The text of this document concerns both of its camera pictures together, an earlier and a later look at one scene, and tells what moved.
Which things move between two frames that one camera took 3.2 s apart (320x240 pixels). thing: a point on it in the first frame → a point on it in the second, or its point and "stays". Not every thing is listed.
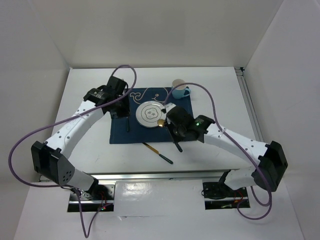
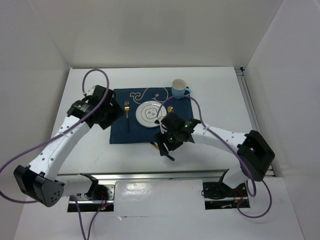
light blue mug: x=181 y=91 stays
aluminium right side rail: x=244 y=87 stays
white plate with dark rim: x=148 y=113 stays
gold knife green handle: x=157 y=152 → x=156 y=145
